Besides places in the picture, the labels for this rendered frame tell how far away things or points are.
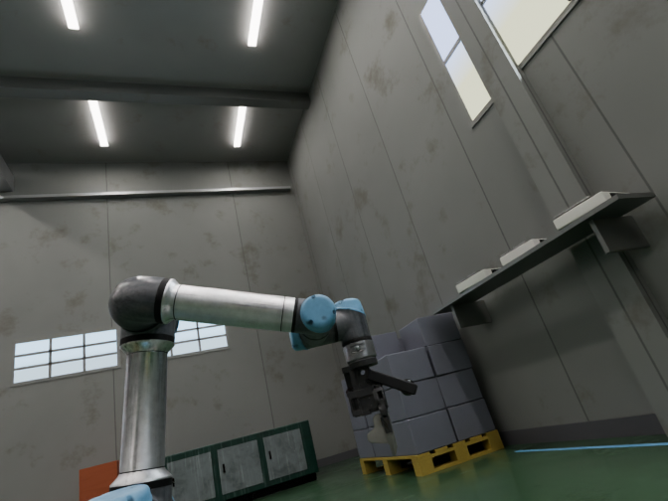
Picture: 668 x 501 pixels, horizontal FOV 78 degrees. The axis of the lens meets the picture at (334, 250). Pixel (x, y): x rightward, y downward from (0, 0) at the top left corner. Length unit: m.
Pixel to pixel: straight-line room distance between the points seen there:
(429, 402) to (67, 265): 6.62
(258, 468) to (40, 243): 5.53
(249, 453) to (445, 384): 2.76
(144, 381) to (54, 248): 7.83
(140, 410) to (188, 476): 4.77
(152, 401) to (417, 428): 3.17
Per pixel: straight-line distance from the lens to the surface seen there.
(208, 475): 5.76
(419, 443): 3.96
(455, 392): 4.23
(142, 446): 0.99
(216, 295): 0.89
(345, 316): 1.01
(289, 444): 5.88
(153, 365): 1.01
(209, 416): 7.62
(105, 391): 7.78
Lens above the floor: 0.54
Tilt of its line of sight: 23 degrees up
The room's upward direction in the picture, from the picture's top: 15 degrees counter-clockwise
